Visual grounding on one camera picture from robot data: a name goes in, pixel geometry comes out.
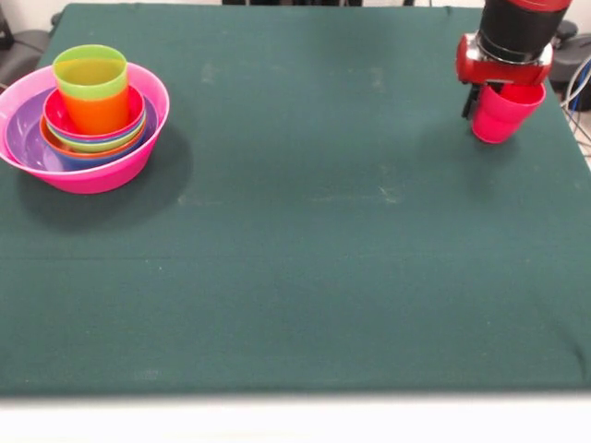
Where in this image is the dark blue bowl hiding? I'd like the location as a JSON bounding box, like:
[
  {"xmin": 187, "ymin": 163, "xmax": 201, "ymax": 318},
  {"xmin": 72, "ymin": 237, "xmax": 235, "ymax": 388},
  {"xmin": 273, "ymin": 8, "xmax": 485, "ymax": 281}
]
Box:
[{"xmin": 43, "ymin": 108, "xmax": 147, "ymax": 143}]

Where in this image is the tangle of cables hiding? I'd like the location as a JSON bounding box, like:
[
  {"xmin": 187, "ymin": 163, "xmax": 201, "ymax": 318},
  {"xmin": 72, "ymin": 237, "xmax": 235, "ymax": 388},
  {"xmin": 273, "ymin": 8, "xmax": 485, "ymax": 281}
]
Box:
[{"xmin": 560, "ymin": 57, "xmax": 591, "ymax": 161}]

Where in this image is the purple bowl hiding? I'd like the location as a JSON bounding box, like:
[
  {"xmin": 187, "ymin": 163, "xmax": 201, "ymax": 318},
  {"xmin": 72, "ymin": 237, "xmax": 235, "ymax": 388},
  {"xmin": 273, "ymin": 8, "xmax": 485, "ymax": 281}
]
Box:
[{"xmin": 3, "ymin": 87, "xmax": 160, "ymax": 174}]

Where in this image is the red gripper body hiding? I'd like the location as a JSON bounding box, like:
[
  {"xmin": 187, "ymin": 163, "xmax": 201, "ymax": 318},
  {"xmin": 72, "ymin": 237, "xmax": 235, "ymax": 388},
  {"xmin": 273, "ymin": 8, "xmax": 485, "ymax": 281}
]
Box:
[{"xmin": 455, "ymin": 32, "xmax": 554, "ymax": 90}]

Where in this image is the green bowl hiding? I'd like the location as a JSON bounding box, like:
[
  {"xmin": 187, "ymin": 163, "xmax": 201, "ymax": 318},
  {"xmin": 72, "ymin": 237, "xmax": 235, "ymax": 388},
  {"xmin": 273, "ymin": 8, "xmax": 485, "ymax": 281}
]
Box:
[{"xmin": 44, "ymin": 110, "xmax": 146, "ymax": 154}]

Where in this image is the orange bowl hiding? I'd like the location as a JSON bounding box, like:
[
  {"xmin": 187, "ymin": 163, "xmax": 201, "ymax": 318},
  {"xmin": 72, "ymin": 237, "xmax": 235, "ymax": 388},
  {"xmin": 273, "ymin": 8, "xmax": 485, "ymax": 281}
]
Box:
[{"xmin": 39, "ymin": 110, "xmax": 148, "ymax": 160}]

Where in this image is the pinkish red cup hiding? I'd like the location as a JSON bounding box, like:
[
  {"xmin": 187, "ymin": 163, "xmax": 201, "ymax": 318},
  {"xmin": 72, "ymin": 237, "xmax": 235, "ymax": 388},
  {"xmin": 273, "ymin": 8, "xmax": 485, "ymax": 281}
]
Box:
[{"xmin": 470, "ymin": 82, "xmax": 548, "ymax": 145}]

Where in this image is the green cup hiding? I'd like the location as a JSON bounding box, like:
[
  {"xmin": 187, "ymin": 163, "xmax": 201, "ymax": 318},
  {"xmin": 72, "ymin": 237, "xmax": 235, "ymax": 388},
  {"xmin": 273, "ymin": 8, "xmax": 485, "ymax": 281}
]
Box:
[{"xmin": 52, "ymin": 44, "xmax": 129, "ymax": 101}]

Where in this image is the small pinkish red bowl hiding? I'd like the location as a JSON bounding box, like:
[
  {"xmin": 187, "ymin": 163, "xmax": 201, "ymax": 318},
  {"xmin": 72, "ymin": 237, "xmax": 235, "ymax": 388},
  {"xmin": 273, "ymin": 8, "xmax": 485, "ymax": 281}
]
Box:
[{"xmin": 42, "ymin": 83, "xmax": 146, "ymax": 141}]

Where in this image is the large pink bowl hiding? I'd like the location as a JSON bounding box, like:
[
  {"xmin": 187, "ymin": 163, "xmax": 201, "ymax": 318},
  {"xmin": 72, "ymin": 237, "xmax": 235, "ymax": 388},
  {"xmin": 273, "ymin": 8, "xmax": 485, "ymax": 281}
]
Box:
[{"xmin": 0, "ymin": 62, "xmax": 171, "ymax": 196}]

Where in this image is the dark green tablecloth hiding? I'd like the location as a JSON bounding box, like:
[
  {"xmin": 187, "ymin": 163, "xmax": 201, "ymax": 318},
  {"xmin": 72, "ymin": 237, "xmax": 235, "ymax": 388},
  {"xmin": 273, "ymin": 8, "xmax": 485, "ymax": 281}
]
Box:
[{"xmin": 0, "ymin": 3, "xmax": 591, "ymax": 398}]

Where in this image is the orange cup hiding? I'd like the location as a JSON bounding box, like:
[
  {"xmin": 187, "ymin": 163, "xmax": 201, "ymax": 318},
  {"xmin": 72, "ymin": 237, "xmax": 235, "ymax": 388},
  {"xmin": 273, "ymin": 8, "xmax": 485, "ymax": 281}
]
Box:
[{"xmin": 62, "ymin": 85, "xmax": 131, "ymax": 136}]

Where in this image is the light blue bowl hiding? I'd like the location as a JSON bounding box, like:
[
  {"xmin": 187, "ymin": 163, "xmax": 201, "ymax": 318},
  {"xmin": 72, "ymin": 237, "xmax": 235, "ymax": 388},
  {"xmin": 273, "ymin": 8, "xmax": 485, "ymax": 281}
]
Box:
[{"xmin": 45, "ymin": 133, "xmax": 149, "ymax": 173}]

